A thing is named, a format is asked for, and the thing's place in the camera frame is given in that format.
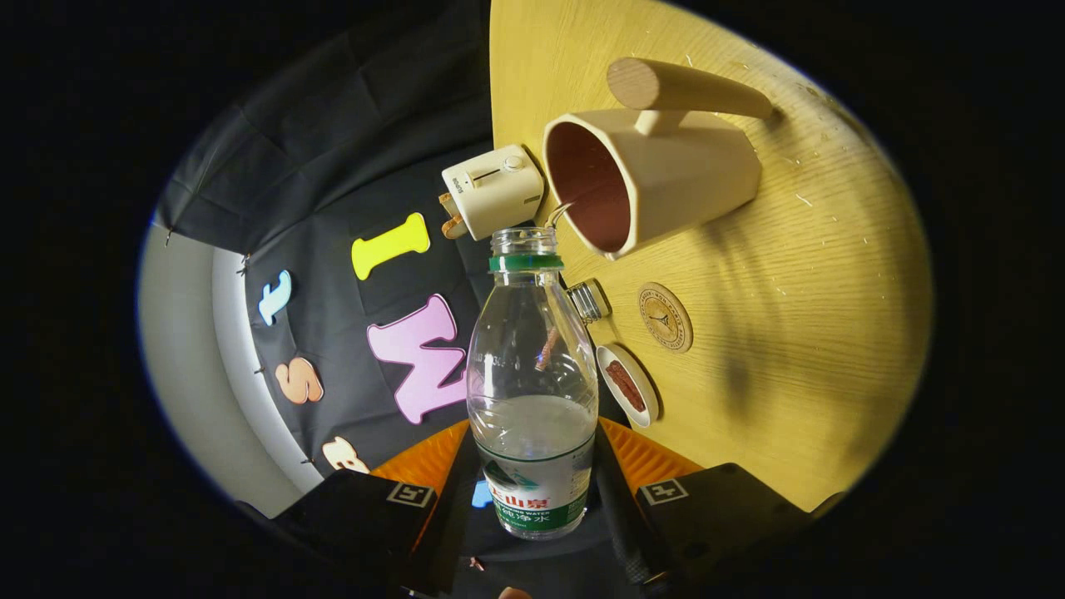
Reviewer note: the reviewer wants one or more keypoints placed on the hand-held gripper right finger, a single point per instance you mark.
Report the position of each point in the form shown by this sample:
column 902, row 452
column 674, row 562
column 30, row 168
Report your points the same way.
column 624, row 532

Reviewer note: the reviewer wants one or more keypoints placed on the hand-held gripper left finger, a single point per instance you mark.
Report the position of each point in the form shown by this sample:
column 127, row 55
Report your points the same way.
column 445, row 541

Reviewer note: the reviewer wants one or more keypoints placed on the clear plastic bottle green label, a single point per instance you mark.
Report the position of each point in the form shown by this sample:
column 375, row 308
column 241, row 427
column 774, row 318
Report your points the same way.
column 532, row 449

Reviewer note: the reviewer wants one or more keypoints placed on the round brown coaster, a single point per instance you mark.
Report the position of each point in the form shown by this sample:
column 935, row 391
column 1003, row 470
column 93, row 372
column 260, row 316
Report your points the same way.
column 666, row 317

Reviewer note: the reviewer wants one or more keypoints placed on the white round plate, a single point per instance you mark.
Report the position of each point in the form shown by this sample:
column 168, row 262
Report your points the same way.
column 645, row 399

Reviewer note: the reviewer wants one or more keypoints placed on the brown sausage piece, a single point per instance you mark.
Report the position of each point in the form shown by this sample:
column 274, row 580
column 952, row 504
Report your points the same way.
column 624, row 384

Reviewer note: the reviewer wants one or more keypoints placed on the small glass jar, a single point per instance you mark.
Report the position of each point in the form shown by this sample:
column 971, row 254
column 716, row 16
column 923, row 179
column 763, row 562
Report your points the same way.
column 589, row 301

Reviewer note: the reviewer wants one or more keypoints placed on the wooden table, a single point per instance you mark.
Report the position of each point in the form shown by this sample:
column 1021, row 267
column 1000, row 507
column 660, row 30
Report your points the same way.
column 790, row 333

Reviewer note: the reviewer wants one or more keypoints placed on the toasted bread slice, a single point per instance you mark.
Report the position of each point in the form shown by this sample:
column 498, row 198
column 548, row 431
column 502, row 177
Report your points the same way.
column 456, row 226
column 449, row 205

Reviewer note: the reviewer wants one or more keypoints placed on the white toaster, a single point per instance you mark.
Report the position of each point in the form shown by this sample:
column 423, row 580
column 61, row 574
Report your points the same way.
column 495, row 195

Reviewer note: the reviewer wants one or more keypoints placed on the black backdrop cloth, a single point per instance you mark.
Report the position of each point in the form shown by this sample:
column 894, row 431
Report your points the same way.
column 333, row 166

